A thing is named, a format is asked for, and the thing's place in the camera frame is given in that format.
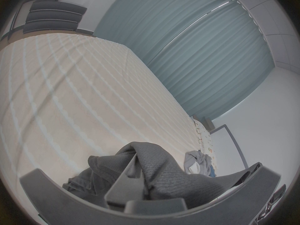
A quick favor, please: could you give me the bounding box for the bed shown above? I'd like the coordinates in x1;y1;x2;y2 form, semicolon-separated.
0;33;249;210

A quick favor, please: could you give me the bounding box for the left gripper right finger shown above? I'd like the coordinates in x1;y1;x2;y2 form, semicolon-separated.
124;197;187;214

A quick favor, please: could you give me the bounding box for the white printed pillow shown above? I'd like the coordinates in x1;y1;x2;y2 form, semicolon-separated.
193;120;217;170

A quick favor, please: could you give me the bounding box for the pile of clothes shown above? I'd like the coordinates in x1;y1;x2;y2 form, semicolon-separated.
184;150;217;178

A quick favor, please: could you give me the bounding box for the black T-shirt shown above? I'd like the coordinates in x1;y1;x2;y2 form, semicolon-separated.
62;142;249;210

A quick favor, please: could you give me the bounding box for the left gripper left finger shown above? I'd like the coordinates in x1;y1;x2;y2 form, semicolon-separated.
104;154;144;208

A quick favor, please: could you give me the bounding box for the grey bedside table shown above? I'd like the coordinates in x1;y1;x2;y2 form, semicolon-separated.
202;117;215;129

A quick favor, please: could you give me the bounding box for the blue-green curtain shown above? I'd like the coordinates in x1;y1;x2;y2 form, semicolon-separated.
94;0;275;121

